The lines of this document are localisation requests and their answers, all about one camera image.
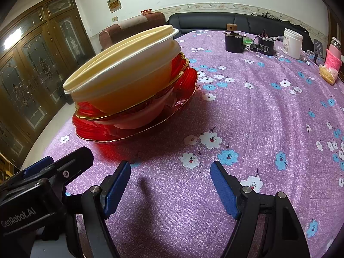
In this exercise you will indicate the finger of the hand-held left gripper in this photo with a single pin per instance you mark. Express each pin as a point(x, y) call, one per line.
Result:
point(39, 166)
point(72, 166)

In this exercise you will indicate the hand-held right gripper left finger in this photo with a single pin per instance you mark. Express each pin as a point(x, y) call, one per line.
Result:
point(117, 188)

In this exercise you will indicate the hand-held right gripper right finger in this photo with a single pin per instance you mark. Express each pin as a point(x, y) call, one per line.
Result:
point(223, 185)

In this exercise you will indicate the red gold-rimmed plate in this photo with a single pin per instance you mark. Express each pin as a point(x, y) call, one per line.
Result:
point(94, 131)
point(180, 64)

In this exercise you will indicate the cream plastic bowl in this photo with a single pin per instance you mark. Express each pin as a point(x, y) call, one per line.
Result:
point(121, 48)
point(176, 32)

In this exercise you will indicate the purple floral tablecloth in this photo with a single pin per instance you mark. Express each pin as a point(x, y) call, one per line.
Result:
point(255, 113)

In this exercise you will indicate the wooden glass-door cabinet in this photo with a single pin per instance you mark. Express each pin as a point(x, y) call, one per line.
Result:
point(35, 67)

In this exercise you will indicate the brown armchair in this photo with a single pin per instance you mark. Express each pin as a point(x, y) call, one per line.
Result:
point(115, 36)

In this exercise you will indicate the black cylindrical container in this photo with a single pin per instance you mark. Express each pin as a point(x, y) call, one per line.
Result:
point(233, 44)

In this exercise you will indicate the green packet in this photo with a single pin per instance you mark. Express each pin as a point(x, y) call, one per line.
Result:
point(247, 41)

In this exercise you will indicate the yellow snack bag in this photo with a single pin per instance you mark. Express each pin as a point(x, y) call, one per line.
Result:
point(328, 74)

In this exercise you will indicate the small wooden block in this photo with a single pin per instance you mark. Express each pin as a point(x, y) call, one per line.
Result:
point(231, 27)

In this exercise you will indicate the white plastic jar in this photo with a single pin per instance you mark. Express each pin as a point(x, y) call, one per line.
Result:
point(293, 43)

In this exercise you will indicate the black leather sofa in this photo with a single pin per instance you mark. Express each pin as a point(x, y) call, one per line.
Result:
point(204, 21)

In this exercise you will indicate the dark grey phone stand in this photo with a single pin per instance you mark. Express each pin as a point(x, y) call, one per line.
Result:
point(318, 47)

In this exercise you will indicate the bottle with pink sleeve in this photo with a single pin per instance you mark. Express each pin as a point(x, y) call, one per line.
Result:
point(333, 56)

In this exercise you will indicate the small red dish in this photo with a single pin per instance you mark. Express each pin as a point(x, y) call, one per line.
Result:
point(146, 11)

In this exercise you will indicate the yellow wall plaque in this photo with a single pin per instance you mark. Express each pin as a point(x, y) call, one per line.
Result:
point(114, 4)

